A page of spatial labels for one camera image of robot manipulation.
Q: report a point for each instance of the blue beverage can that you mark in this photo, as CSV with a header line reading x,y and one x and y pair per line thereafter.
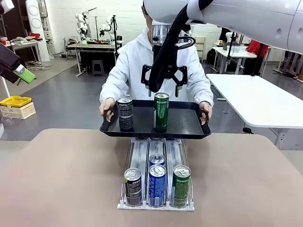
x,y
157,159
157,186

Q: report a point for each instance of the green beverage can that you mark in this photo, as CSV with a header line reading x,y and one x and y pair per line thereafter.
x,y
161,113
181,189

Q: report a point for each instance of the large white table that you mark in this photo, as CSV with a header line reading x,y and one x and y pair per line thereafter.
x,y
260,99

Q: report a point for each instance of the white drawer cabinet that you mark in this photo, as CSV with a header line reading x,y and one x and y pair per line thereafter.
x,y
200,49

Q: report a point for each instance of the person in white coat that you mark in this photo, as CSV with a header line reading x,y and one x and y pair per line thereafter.
x,y
132,61

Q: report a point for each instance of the person's left forearm white sleeve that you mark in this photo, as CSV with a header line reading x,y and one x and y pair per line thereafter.
x,y
203,92

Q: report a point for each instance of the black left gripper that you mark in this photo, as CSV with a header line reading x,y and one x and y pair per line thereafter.
x,y
7,63

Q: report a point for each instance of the white long background table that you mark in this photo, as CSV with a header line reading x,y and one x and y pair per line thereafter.
x,y
241,53

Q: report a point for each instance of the black round floor object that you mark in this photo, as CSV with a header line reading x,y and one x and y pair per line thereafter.
x,y
247,130

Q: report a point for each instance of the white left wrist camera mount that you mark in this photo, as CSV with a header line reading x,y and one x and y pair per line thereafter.
x,y
6,6

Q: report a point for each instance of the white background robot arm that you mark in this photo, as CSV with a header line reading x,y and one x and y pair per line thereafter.
x,y
106,27
81,26

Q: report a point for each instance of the black camera tripod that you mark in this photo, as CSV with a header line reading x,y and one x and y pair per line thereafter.
x,y
232,49

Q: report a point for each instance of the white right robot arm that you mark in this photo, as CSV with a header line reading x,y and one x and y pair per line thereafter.
x,y
236,14

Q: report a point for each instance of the person's left hand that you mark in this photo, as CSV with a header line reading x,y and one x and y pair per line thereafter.
x,y
207,108

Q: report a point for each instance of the grey plastic stool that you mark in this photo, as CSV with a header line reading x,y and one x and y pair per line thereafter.
x,y
98,67

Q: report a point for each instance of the white tower air conditioner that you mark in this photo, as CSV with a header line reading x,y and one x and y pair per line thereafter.
x,y
35,23

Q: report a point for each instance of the clear plastic container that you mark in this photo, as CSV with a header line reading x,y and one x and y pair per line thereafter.
x,y
10,121

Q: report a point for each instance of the black Pepsi can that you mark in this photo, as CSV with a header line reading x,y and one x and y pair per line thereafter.
x,y
133,186
125,116

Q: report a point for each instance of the dark workbench desk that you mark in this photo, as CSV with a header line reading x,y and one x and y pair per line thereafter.
x,y
94,47

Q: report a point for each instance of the black plastic serving tray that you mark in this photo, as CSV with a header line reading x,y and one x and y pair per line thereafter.
x,y
142,123

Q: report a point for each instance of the yellow lidded white crate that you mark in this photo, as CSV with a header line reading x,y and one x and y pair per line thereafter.
x,y
16,106

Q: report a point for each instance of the person's right hand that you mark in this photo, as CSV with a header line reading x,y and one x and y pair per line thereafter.
x,y
108,105

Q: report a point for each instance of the person's right forearm white sleeve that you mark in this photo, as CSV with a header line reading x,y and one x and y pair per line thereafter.
x,y
111,89

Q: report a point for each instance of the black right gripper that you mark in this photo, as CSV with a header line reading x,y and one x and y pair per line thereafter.
x,y
172,60

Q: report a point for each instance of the person in red jacket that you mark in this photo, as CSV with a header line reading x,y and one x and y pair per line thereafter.
x,y
258,54

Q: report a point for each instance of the white can dispenser rack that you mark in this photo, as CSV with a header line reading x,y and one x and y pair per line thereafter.
x,y
139,151

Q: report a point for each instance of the white cluttered side table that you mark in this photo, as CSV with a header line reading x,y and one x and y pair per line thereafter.
x,y
26,45

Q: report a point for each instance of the black backpack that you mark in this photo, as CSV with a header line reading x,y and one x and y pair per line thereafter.
x,y
211,56

